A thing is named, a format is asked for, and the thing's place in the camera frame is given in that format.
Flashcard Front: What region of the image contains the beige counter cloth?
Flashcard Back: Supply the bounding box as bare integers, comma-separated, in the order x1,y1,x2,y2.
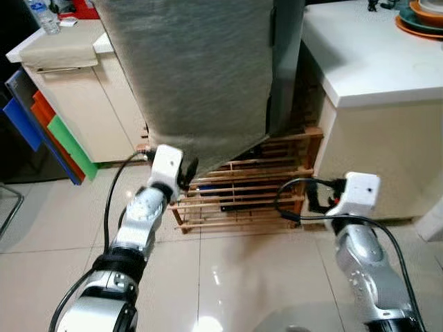
19,19,109,71

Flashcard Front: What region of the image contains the red cutting board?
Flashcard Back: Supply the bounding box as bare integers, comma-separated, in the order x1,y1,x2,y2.
30,89,88,183

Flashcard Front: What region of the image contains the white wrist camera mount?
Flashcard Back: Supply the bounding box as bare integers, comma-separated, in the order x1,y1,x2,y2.
325,171,382,219
150,143,185,188

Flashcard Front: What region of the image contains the clear plastic water bottle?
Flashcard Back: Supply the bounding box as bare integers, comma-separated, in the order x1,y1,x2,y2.
27,0,62,36

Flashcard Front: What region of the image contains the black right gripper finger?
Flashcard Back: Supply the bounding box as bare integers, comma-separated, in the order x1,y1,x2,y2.
307,185,330,216

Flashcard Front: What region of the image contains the metal chair frame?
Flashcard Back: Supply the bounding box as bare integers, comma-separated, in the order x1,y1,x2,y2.
0,183,24,240

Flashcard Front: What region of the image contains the beige kitchen cabinet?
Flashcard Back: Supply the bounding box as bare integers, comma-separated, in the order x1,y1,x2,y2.
6,20,150,164

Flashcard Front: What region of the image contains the orange plate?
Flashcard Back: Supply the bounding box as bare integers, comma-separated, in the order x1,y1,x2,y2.
395,13,443,41

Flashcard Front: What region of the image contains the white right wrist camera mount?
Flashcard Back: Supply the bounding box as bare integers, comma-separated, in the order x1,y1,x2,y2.
325,171,382,219

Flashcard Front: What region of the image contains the wooden slatted rack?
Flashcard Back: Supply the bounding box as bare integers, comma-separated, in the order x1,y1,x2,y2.
138,124,325,235

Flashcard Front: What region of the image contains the orange bowl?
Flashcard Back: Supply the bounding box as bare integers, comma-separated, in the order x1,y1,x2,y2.
409,0,443,21

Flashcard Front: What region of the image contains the silver cabinet handle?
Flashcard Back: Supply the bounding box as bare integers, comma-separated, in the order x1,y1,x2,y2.
34,65,91,74

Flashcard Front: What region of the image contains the large black appliance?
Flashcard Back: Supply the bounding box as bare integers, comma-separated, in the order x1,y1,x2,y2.
0,0,44,185

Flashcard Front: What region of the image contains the green cutting board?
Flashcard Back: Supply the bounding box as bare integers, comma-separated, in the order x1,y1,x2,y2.
46,113,100,181

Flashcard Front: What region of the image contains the white topped counter cabinet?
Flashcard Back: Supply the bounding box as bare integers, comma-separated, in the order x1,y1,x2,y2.
300,0,443,223

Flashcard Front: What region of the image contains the woven fabric fridge cover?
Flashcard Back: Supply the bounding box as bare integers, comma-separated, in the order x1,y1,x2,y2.
93,0,277,183

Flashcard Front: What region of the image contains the white floor object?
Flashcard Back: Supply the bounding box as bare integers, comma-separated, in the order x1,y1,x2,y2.
415,200,443,243

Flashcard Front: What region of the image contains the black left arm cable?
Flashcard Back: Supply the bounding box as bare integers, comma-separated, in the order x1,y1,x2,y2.
48,150,150,332

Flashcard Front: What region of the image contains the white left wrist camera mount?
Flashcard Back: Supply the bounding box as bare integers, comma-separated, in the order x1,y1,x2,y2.
150,143,185,188

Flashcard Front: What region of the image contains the teal bowl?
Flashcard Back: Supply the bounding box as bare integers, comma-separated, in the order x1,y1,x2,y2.
399,5,443,33

